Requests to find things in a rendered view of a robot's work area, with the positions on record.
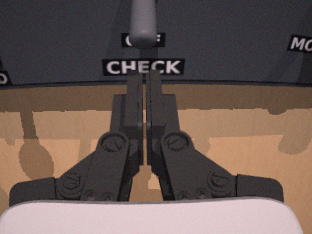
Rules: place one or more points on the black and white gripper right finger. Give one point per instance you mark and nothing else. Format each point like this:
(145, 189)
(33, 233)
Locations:
(189, 174)

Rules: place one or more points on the dark grey console housing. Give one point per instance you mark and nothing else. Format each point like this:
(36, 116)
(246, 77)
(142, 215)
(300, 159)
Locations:
(55, 43)

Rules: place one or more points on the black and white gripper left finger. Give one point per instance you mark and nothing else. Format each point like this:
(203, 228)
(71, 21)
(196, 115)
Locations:
(100, 175)

